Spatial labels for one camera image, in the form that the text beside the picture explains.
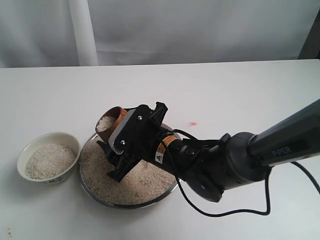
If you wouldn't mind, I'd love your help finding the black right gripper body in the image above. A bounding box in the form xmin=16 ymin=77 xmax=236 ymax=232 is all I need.
xmin=108 ymin=102 xmax=177 ymax=183

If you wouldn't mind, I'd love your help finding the brown wooden cup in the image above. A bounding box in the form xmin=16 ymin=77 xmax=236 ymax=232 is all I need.
xmin=95 ymin=106 xmax=127 ymax=143

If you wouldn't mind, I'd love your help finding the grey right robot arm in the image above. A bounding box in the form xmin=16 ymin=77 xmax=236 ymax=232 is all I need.
xmin=97 ymin=101 xmax=320 ymax=202

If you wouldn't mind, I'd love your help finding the steel tray of rice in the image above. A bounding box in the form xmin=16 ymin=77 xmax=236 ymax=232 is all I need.
xmin=77 ymin=133 xmax=178 ymax=210

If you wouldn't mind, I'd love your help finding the small cream ceramic bowl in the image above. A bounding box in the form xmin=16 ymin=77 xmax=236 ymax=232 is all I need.
xmin=17 ymin=132 xmax=82 ymax=184

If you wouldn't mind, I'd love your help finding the white backdrop curtain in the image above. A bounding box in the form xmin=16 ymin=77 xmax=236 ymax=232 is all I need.
xmin=0 ymin=0 xmax=320 ymax=68

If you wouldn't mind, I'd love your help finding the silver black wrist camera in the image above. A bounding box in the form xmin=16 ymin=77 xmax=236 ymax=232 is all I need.
xmin=108 ymin=104 xmax=152 ymax=155

